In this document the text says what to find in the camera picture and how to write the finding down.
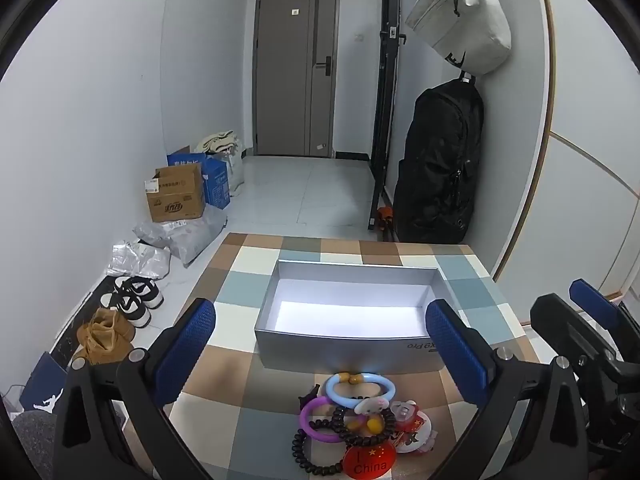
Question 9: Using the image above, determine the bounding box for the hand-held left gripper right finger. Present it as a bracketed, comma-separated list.
[425, 298, 601, 480]

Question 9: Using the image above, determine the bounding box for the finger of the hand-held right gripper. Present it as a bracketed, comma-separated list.
[530, 294, 621, 391]
[569, 279, 631, 331]

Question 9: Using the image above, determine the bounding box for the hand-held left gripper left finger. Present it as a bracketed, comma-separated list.
[52, 298, 217, 480]

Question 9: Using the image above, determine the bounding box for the blue ring bracelet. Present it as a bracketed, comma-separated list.
[325, 371, 397, 407]

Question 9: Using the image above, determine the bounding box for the silver cardboard box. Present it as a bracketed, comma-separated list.
[254, 260, 451, 375]

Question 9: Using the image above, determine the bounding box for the dark bead bracelet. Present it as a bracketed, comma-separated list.
[331, 405, 398, 448]

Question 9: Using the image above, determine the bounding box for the purple ring bracelet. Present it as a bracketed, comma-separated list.
[299, 385, 346, 443]

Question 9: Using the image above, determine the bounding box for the black and white sneaker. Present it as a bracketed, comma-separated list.
[114, 276, 165, 310]
[100, 290, 151, 329]

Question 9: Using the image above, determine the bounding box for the brown suede boot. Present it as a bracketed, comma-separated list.
[90, 307, 136, 342]
[71, 325, 133, 366]

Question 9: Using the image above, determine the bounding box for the checkered tablecloth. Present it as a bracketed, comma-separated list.
[165, 232, 543, 480]

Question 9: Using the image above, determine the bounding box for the white and red round badge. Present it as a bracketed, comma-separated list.
[392, 410, 435, 453]

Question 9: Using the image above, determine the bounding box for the white plush charm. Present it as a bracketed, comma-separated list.
[354, 396, 392, 418]

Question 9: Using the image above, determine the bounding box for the silver plastic bag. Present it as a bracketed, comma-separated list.
[106, 241, 172, 280]

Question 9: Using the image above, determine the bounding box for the black marbled floor mat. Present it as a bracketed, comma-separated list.
[50, 275, 121, 361]

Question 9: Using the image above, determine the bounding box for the grey plastic mailer bag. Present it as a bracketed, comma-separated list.
[133, 205, 228, 267]

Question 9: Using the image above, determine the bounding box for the dark blue shoebox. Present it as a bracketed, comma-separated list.
[19, 351, 68, 413]

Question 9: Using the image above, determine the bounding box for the brown cardboard box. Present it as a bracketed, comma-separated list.
[145, 164, 207, 223]

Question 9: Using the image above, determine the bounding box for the blue cardboard box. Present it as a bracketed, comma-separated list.
[167, 145, 232, 209]

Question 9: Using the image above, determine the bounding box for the white wardrobe with wooden trim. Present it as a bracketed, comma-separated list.
[492, 0, 640, 306]

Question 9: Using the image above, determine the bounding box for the grey cloth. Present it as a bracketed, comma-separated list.
[12, 410, 57, 480]

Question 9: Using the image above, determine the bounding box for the white plastic bag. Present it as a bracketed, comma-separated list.
[222, 146, 246, 196]

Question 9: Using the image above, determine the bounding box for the black backpack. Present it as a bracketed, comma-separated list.
[392, 79, 485, 244]

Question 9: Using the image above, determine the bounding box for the beige tote bag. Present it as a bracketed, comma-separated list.
[201, 130, 240, 155]

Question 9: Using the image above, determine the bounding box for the grey entrance door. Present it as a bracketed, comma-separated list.
[255, 0, 338, 157]

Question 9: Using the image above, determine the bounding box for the beige hanging bag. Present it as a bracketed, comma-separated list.
[404, 0, 513, 77]

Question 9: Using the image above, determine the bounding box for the small doll keychain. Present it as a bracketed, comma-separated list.
[387, 399, 418, 423]

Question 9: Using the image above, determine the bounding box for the black metal stand frame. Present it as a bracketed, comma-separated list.
[368, 0, 406, 231]

